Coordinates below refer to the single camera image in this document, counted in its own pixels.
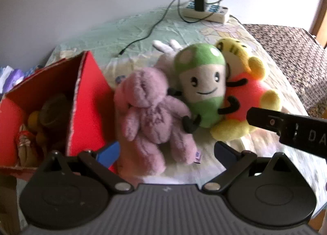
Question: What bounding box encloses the red cardboard box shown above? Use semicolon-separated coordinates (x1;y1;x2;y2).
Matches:
0;50;118;177

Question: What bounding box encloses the black charger cable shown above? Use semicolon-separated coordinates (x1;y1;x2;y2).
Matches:
118;0;221;58

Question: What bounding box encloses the pink plush bunny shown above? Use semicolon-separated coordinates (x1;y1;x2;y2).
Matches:
114;66;202;175

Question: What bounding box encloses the green mushroom plush toy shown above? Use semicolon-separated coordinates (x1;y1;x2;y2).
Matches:
169;43;226;133

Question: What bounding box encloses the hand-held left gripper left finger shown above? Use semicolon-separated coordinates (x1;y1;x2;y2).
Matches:
38;141;134;195

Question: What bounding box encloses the white plush bunny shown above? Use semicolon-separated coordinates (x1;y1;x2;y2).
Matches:
153;39;185;82

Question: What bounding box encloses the white power strip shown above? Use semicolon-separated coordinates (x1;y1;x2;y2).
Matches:
183;0;230;23

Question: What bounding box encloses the yellow tiger plush toy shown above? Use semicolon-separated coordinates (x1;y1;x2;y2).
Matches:
210;37;283;141

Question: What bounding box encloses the brown plush toy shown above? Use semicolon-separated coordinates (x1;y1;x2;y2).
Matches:
28;93;74;169

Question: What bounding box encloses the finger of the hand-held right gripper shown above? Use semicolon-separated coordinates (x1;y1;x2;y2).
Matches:
246;107;283;134

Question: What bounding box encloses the wooden door frame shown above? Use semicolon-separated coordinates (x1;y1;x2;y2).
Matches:
310;0;327;48

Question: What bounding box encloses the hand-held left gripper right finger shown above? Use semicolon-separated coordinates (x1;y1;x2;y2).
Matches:
202;142;297;192

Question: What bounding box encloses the purple white plastic bag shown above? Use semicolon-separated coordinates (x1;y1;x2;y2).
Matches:
0;65;27;95

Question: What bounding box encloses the pale printed bed sheet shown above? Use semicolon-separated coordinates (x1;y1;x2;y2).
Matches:
46;6;327;216

